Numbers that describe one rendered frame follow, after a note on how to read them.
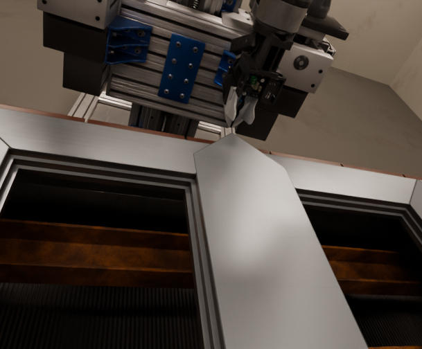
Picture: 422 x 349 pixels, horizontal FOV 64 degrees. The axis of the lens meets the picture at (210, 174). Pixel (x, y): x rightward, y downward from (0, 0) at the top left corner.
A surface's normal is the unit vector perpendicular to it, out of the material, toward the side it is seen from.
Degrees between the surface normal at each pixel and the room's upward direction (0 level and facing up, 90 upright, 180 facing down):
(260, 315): 0
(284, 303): 0
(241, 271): 0
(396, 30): 90
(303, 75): 90
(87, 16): 90
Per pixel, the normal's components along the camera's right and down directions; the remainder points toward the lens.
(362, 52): 0.00, 0.64
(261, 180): 0.30, -0.73
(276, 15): -0.29, 0.54
